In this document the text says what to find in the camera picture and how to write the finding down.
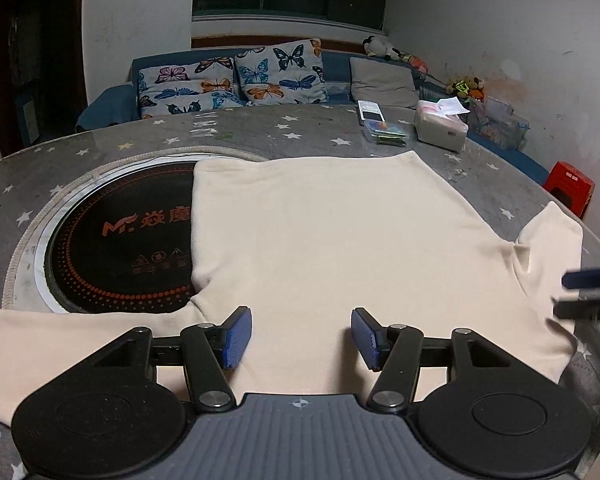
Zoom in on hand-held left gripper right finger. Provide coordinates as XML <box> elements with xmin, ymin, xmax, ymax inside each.
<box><xmin>351</xmin><ymin>307</ymin><xmax>527</xmax><ymax>411</ymax></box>

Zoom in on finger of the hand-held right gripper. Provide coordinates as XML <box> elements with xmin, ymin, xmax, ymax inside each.
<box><xmin>562</xmin><ymin>265</ymin><xmax>600</xmax><ymax>291</ymax></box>
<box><xmin>554</xmin><ymin>294</ymin><xmax>600</xmax><ymax>321</ymax></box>

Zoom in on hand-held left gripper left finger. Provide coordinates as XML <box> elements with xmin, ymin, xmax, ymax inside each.
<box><xmin>80</xmin><ymin>306</ymin><xmax>253</xmax><ymax>412</ymax></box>

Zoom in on cream sweater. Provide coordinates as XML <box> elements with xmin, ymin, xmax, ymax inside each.
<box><xmin>0</xmin><ymin>151</ymin><xmax>584</xmax><ymax>426</ymax></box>

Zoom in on red plastic stool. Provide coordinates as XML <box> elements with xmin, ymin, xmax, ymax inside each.
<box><xmin>542</xmin><ymin>161</ymin><xmax>596</xmax><ymax>219</ymax></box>

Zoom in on round black induction cooker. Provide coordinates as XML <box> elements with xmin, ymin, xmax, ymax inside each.
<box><xmin>30</xmin><ymin>155</ymin><xmax>268</xmax><ymax>316</ymax></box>

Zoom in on clear storage bin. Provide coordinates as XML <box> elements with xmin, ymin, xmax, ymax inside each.
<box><xmin>467</xmin><ymin>95</ymin><xmax>531</xmax><ymax>152</ymax></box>

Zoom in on clear plastic box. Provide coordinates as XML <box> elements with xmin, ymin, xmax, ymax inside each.
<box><xmin>364</xmin><ymin>120</ymin><xmax>411</xmax><ymax>147</ymax></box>

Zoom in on grey star tablecloth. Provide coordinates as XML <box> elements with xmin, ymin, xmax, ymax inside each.
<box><xmin>0</xmin><ymin>102</ymin><xmax>600</xmax><ymax>480</ymax></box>

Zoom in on white tissue box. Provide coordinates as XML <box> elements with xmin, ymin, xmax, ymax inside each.
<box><xmin>413</xmin><ymin>98</ymin><xmax>472</xmax><ymax>153</ymax></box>

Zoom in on white phone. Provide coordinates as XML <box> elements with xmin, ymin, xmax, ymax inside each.
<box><xmin>357</xmin><ymin>100</ymin><xmax>387</xmax><ymax>127</ymax></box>

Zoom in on yellow green plush toy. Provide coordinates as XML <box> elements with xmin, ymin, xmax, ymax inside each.
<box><xmin>447</xmin><ymin>77</ymin><xmax>473</xmax><ymax>101</ymax></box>

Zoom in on butterfly print pillow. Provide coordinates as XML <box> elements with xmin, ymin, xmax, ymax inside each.
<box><xmin>234</xmin><ymin>38</ymin><xmax>329</xmax><ymax>107</ymax></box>
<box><xmin>137</xmin><ymin>56</ymin><xmax>244</xmax><ymax>120</ymax></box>

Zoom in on grey pillow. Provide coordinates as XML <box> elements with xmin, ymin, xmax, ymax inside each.
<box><xmin>349</xmin><ymin>56</ymin><xmax>420</xmax><ymax>109</ymax></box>

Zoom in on blue sofa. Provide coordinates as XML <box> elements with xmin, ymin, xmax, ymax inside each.
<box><xmin>75</xmin><ymin>49</ymin><xmax>551</xmax><ymax>186</ymax></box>

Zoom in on pink plush toy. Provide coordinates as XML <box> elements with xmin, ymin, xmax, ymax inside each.
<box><xmin>400</xmin><ymin>52</ymin><xmax>429</xmax><ymax>75</ymax></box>

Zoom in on black and white plush toy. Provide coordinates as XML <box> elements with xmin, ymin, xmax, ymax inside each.
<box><xmin>362</xmin><ymin>35</ymin><xmax>402</xmax><ymax>59</ymax></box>

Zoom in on dark wooden doorway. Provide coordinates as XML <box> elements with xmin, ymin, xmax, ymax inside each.
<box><xmin>0</xmin><ymin>0</ymin><xmax>89</xmax><ymax>159</ymax></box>

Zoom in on brown wooden wall rail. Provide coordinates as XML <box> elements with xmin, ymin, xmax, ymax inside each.
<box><xmin>191</xmin><ymin>35</ymin><xmax>367</xmax><ymax>52</ymax></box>

